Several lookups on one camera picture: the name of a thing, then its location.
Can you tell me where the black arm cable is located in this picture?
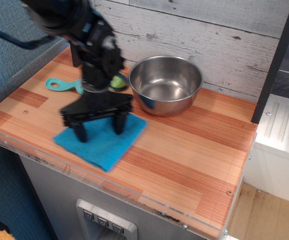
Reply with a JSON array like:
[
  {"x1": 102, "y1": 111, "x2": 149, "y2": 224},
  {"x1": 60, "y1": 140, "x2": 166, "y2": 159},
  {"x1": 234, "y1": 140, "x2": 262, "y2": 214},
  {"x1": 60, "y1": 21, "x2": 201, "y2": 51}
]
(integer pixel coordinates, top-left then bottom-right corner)
[{"x1": 0, "y1": 17, "x2": 57, "y2": 50}]

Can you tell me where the dark grey right post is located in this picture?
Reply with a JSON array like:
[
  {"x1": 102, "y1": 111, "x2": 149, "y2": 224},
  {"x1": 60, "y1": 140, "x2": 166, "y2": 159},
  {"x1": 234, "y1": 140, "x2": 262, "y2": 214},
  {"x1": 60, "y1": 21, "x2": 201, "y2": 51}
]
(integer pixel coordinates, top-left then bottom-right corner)
[{"x1": 251, "y1": 14, "x2": 289, "y2": 124}]

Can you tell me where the clear acrylic table guard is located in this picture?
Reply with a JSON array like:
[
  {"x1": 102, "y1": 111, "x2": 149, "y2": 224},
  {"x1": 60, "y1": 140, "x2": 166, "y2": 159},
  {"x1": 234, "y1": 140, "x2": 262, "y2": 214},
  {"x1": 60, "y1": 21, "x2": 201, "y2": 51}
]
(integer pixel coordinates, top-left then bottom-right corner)
[{"x1": 0, "y1": 126, "x2": 258, "y2": 239}]

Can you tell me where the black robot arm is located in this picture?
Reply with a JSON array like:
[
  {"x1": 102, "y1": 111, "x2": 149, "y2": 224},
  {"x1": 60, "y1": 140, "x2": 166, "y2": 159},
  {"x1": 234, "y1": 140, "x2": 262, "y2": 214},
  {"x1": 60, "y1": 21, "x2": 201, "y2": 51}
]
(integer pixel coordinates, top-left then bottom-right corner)
[{"x1": 23, "y1": 0, "x2": 133, "y2": 143}]

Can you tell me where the white ribbed side counter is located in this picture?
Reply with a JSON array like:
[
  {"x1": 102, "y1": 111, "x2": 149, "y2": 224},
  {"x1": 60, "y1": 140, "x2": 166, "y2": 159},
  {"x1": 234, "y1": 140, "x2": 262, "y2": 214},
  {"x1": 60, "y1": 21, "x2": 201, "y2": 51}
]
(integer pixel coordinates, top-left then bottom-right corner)
[{"x1": 244, "y1": 94, "x2": 289, "y2": 201}]

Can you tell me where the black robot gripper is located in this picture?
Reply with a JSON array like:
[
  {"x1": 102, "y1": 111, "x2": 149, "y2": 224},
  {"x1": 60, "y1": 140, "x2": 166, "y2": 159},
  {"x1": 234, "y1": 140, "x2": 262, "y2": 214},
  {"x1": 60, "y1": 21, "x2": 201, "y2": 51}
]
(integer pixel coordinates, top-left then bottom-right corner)
[{"x1": 60, "y1": 91, "x2": 133, "y2": 143}]

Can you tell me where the dark grey left post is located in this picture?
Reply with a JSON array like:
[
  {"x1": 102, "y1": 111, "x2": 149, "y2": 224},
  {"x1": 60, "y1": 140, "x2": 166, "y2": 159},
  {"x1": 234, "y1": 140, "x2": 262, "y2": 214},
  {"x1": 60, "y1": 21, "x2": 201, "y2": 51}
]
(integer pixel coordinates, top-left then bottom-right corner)
[{"x1": 70, "y1": 43, "x2": 82, "y2": 68}]

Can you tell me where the grey cabinet front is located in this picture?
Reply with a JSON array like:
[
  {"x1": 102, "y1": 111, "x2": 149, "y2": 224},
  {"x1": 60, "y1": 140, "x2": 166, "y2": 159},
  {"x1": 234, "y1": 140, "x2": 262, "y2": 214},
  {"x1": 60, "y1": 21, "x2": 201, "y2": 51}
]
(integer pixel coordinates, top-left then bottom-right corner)
[{"x1": 20, "y1": 156, "x2": 225, "y2": 240}]

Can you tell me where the dark grey post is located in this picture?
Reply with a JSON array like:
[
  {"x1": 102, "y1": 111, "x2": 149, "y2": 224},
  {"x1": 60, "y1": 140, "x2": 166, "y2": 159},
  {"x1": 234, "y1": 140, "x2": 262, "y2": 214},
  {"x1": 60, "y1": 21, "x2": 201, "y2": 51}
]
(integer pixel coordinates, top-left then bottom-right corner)
[
  {"x1": 251, "y1": 14, "x2": 289, "y2": 124},
  {"x1": 70, "y1": 43, "x2": 82, "y2": 68}
]

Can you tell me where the teal toy hair brush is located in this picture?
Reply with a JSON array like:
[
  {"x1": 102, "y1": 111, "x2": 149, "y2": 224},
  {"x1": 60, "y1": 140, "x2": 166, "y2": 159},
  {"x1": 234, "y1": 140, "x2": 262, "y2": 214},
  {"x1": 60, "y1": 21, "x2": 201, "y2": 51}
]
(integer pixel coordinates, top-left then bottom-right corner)
[{"x1": 45, "y1": 78, "x2": 84, "y2": 95}]

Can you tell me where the silver dispenser button panel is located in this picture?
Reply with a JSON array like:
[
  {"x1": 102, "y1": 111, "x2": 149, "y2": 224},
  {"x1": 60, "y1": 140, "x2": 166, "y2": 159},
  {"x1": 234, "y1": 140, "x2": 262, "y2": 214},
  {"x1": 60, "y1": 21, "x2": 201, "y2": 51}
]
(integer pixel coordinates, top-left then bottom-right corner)
[{"x1": 76, "y1": 198, "x2": 138, "y2": 240}]

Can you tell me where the stainless steel bowl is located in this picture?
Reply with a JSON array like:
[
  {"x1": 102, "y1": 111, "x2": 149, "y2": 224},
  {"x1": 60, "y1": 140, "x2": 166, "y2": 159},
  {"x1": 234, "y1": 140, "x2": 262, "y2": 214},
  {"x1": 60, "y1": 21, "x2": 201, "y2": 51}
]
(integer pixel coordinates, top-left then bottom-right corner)
[{"x1": 128, "y1": 55, "x2": 204, "y2": 117}]

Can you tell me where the blue knitted cloth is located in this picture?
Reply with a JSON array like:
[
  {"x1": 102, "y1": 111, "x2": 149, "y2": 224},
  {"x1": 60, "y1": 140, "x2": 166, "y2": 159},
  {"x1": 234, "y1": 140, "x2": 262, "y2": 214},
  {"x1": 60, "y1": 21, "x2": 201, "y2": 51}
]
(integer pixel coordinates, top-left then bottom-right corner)
[{"x1": 53, "y1": 114, "x2": 148, "y2": 172}]

